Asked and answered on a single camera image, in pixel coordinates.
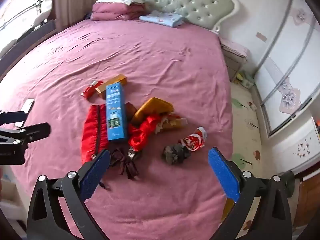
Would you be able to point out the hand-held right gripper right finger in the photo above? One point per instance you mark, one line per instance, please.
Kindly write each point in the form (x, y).
(223, 175)

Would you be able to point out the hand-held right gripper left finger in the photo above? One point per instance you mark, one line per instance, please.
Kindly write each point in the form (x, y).
(96, 172)

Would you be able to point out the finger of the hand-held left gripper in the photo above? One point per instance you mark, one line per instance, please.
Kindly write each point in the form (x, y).
(12, 117)
(30, 133)

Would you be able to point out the red zip pouch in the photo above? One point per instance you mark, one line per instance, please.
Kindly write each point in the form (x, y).
(91, 130)

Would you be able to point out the red and white packet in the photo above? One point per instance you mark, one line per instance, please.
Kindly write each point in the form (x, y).
(193, 140)

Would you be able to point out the dark grey sock bundle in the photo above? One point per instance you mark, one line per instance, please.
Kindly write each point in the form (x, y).
(175, 153)

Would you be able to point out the long blue box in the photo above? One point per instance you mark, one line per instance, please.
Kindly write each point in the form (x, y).
(116, 115)

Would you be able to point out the red tassel decoration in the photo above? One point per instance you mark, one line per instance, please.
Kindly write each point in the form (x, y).
(145, 132)

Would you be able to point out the small red snack packet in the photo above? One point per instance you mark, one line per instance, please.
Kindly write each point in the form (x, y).
(89, 91)

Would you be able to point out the gold bag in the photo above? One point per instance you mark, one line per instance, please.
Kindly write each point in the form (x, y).
(152, 106)

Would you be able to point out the small gold box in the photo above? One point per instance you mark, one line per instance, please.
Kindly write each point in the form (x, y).
(115, 80)

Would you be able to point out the white phone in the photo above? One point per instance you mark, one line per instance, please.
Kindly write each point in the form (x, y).
(28, 104)

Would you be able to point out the cream tree print play mat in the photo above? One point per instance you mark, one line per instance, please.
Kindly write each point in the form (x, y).
(246, 120)

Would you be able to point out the small white box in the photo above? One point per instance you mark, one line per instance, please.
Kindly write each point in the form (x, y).
(252, 105)

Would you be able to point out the white cabinet with stickers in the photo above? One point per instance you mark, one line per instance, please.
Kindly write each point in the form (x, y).
(295, 147)

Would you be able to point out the yellow toy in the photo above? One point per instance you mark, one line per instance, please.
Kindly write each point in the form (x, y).
(240, 77)

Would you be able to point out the grey nightstand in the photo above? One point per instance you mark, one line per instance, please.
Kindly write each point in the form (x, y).
(233, 66)

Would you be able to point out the window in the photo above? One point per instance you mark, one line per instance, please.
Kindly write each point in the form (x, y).
(22, 7)

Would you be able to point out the bed with pink sheet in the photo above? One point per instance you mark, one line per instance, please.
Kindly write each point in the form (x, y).
(150, 67)

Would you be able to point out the pink floral cloth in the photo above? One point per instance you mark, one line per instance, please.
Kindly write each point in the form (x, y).
(235, 48)

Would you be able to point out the beige curtain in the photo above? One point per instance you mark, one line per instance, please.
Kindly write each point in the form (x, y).
(75, 0)

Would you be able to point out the folded pink quilt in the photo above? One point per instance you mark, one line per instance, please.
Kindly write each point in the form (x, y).
(112, 11)

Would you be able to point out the white patterned pillow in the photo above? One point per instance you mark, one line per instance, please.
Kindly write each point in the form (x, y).
(132, 0)

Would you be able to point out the folded light blue blanket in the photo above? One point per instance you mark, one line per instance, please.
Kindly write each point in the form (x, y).
(162, 18)

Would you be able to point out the green tufted headboard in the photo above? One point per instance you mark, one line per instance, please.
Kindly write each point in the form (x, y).
(175, 2)

